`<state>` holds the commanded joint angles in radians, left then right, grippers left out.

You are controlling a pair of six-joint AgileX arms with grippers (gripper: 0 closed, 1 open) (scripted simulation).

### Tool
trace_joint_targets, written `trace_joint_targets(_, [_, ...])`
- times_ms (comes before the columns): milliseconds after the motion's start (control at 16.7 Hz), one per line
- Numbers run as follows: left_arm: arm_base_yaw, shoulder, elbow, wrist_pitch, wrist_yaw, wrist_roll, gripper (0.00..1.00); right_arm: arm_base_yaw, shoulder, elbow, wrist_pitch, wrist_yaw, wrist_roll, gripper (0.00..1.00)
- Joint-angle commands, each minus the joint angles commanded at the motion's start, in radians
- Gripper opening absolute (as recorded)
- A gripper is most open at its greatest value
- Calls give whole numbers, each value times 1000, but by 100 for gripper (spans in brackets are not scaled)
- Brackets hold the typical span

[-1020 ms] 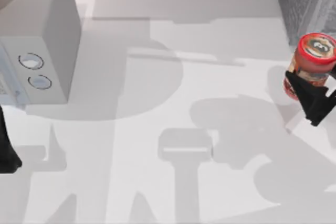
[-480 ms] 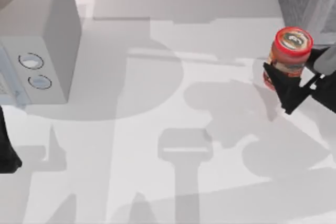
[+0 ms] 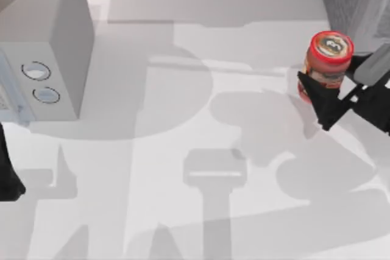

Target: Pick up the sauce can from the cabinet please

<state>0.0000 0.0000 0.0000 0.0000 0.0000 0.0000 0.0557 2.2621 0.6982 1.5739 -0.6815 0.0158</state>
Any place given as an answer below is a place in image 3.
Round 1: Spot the pale blue microwave door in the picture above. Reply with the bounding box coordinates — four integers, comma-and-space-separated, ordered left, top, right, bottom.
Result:
0, 49, 35, 124

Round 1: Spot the large microwave knob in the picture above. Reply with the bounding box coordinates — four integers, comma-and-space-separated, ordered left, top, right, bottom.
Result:
21, 61, 52, 82

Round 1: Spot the red lidded jar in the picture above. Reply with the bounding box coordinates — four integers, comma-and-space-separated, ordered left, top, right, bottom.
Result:
296, 30, 355, 103

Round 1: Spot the small microwave knob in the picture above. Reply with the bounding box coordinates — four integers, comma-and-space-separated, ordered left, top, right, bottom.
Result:
32, 86, 61, 104

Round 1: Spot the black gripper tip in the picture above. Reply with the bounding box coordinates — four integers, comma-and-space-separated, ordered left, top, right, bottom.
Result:
0, 122, 27, 203

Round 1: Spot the pale microwave oven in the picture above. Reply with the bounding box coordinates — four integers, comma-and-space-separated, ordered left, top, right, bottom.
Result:
0, 0, 95, 125

